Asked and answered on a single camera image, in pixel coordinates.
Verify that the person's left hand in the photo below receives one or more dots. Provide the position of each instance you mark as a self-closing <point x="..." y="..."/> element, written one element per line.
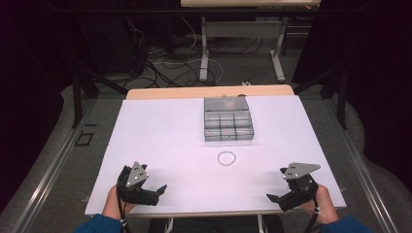
<point x="113" y="204"/>

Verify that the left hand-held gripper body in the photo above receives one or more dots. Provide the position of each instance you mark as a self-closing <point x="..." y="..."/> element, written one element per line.
<point x="137" y="191"/>

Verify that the clear plastic compartment box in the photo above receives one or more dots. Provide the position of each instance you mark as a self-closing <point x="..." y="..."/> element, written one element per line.
<point x="226" y="121"/>

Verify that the white table leg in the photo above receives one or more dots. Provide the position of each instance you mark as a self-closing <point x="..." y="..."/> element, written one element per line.
<point x="168" y="225"/>
<point x="261" y="224"/>

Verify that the person's right hand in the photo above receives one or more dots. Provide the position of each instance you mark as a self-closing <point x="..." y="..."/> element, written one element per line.
<point x="324" y="205"/>

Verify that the aluminium floor rail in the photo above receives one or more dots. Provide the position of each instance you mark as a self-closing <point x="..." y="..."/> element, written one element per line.
<point x="48" y="174"/>
<point x="359" y="161"/>

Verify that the black curtain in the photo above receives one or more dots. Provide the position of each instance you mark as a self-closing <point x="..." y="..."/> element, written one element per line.
<point x="35" y="48"/>
<point x="372" y="64"/>

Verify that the white-legged background table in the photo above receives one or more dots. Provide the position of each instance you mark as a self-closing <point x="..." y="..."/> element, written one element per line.
<point x="243" y="29"/>

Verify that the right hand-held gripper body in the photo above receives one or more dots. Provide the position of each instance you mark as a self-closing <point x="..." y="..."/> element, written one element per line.
<point x="299" y="189"/>

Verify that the white paper table mat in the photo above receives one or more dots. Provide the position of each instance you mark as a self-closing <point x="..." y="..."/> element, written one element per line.
<point x="168" y="145"/>

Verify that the black metal stand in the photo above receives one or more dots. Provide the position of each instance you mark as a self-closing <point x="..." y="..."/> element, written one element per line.
<point x="77" y="93"/>
<point x="340" y="93"/>

